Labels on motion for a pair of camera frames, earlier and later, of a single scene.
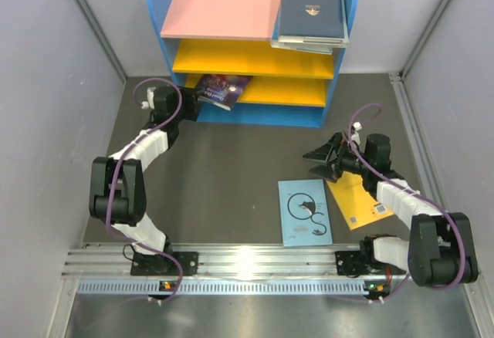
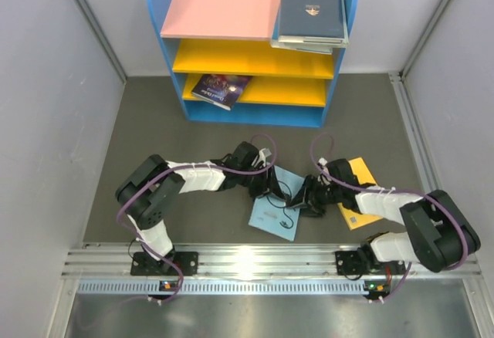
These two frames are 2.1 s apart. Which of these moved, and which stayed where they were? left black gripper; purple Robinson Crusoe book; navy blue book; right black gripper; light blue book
Moved: left black gripper; right black gripper; light blue book
Stayed: purple Robinson Crusoe book; navy blue book
